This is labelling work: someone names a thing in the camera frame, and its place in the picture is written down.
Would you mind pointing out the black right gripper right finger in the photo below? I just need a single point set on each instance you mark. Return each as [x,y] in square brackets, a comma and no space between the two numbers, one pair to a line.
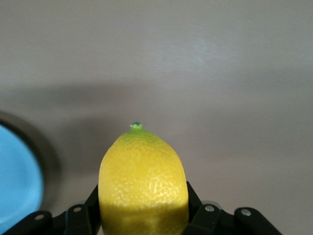
[207,215]

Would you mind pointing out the yellow lemon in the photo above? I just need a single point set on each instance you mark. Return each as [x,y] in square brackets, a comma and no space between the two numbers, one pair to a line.
[143,181]

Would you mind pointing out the blue plate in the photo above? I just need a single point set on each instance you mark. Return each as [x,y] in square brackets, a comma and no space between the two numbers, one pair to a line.
[17,176]

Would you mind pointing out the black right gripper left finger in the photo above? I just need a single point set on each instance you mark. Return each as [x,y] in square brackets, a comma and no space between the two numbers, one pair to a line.
[83,215]

